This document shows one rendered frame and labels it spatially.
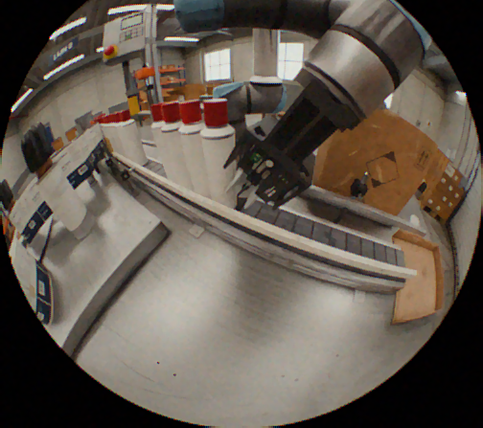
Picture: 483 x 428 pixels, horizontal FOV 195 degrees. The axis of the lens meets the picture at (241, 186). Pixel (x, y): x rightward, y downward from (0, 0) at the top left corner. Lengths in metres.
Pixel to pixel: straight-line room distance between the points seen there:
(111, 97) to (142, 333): 8.09
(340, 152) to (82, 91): 8.26
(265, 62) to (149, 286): 0.65
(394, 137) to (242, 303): 0.45
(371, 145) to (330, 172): 0.12
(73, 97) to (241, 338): 8.29
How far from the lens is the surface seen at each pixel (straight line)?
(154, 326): 0.32
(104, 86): 8.18
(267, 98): 0.52
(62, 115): 8.25
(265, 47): 0.52
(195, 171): 0.26
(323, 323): 0.31
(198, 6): 0.18
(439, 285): 0.71
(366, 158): 0.38
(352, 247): 0.32
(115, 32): 0.68
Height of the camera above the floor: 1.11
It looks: 41 degrees down
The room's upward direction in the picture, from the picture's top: straight up
